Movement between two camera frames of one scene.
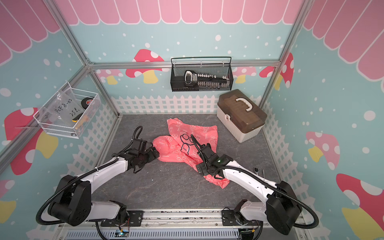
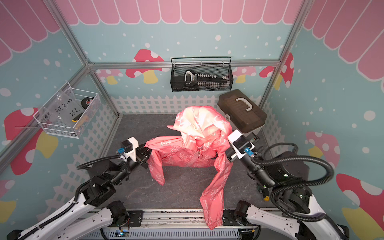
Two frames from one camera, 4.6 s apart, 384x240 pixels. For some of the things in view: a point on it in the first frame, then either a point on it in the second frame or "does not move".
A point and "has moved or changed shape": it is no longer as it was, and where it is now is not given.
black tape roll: (85, 102) does not move
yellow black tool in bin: (75, 119) does not move
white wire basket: (68, 112) does not move
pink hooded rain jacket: (179, 146) has moved or changed shape
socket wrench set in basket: (206, 81) does not move
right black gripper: (203, 171) → (233, 156)
